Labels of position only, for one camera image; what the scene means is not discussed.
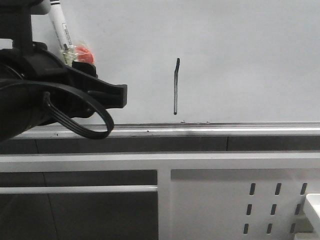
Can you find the white metal stand frame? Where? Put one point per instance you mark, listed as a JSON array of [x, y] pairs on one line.
[[110, 196]]

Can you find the white perforated pegboard panel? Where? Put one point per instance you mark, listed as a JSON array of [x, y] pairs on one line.
[[240, 204]]

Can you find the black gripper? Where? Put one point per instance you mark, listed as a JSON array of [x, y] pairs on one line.
[[42, 66]]

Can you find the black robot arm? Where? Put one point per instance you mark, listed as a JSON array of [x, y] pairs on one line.
[[37, 88]]

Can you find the red round magnet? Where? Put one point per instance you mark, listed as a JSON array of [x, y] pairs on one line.
[[84, 55]]

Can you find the white whiteboard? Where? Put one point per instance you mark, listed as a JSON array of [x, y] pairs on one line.
[[238, 67]]

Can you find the upper white plastic tray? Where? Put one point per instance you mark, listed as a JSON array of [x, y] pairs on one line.
[[311, 209]]

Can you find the white black whiteboard marker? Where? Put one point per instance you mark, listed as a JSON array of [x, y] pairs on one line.
[[57, 18]]

